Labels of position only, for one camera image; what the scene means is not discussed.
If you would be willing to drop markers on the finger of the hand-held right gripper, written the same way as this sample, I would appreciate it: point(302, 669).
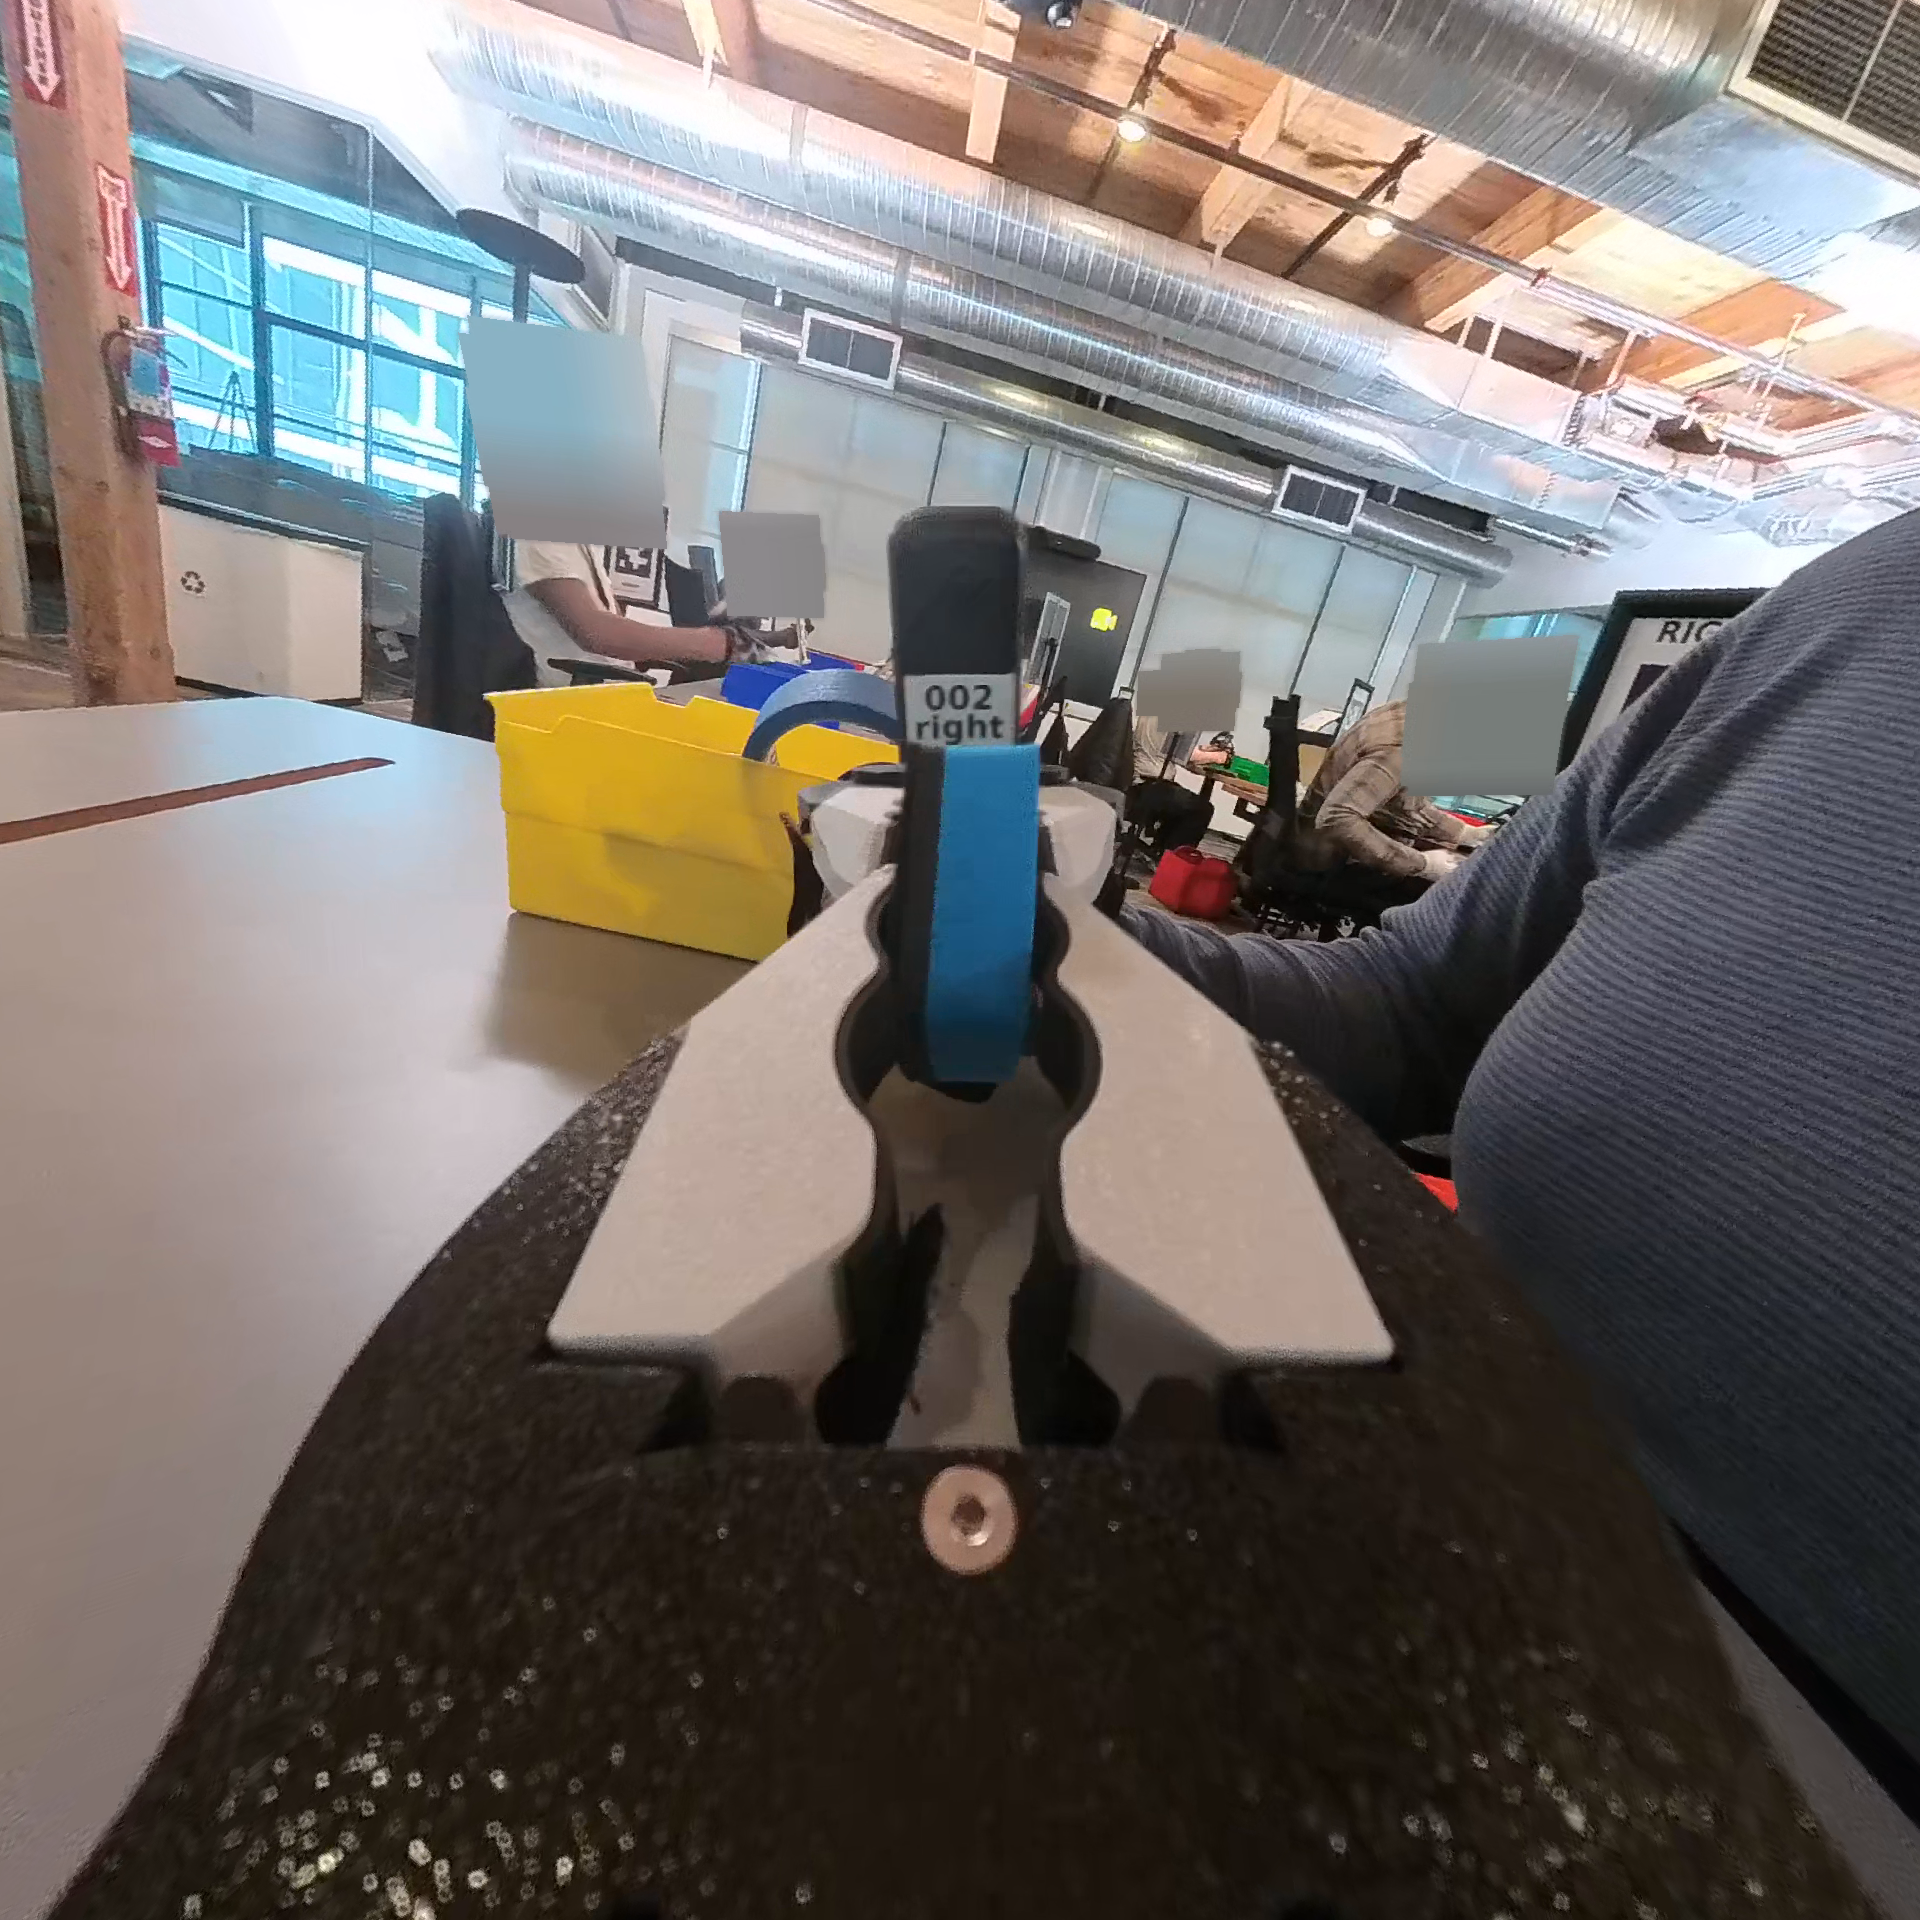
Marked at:
point(1081, 842)
point(857, 824)

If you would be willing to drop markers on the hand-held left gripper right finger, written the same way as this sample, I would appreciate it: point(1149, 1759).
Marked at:
point(1217, 1199)

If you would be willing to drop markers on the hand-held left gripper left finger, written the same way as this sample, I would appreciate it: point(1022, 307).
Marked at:
point(720, 1188)

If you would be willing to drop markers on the yellow plastic bin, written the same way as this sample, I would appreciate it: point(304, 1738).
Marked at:
point(630, 842)

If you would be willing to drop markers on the red bag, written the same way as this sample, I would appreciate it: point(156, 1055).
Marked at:
point(1194, 888)

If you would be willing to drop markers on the blue masking tape roll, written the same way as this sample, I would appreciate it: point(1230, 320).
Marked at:
point(816, 689)

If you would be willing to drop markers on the black monitor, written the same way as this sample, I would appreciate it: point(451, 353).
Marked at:
point(1117, 585)

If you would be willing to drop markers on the blue plastic bin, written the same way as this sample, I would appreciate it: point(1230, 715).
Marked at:
point(748, 685)

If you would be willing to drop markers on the black office chair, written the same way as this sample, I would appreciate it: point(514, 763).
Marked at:
point(458, 632)

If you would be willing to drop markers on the person's blue sweater torso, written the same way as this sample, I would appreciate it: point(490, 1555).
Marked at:
point(1726, 1351)

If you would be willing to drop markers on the black disc on pole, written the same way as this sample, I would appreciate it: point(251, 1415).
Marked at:
point(518, 239)

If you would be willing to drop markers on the black white marker sign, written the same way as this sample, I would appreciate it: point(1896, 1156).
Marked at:
point(1635, 674)

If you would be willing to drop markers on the white recycling cabinet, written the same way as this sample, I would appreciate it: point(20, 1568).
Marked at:
point(268, 598)

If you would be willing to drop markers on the red fire extinguisher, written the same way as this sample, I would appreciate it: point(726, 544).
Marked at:
point(150, 408)

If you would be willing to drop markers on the silver air duct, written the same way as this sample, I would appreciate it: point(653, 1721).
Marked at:
point(1050, 287)
point(1351, 60)

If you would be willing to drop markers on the wooden post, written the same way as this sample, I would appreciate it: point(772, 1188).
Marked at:
point(90, 451)

